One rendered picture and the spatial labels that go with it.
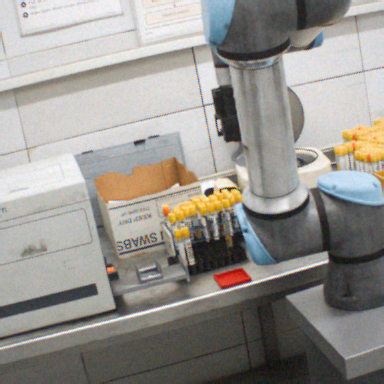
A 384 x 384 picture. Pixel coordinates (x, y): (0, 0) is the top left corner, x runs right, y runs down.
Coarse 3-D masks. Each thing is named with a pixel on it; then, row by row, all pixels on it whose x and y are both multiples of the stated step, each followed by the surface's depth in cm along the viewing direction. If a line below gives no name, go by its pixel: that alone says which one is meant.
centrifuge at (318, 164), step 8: (296, 152) 216; (304, 152) 214; (312, 152) 211; (320, 152) 212; (304, 160) 215; (312, 160) 202; (320, 160) 204; (328, 160) 203; (240, 168) 211; (304, 168) 200; (312, 168) 199; (320, 168) 199; (328, 168) 201; (240, 176) 206; (304, 176) 199; (312, 176) 199; (240, 184) 210; (248, 184) 201; (312, 184) 199
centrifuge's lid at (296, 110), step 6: (288, 90) 222; (288, 96) 224; (294, 96) 222; (294, 102) 223; (300, 102) 220; (294, 108) 224; (300, 108) 222; (294, 114) 225; (300, 114) 223; (294, 120) 225; (300, 120) 224; (294, 126) 225; (300, 126) 223; (294, 132) 225; (300, 132) 221; (294, 138) 224
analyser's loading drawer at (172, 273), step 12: (156, 264) 171; (180, 264) 174; (132, 276) 173; (144, 276) 171; (156, 276) 168; (168, 276) 169; (180, 276) 169; (120, 288) 167; (132, 288) 167; (144, 288) 168
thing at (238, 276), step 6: (234, 270) 174; (240, 270) 174; (216, 276) 173; (222, 276) 173; (228, 276) 173; (234, 276) 172; (240, 276) 171; (246, 276) 171; (222, 282) 170; (228, 282) 170; (234, 282) 168; (240, 282) 168; (222, 288) 167
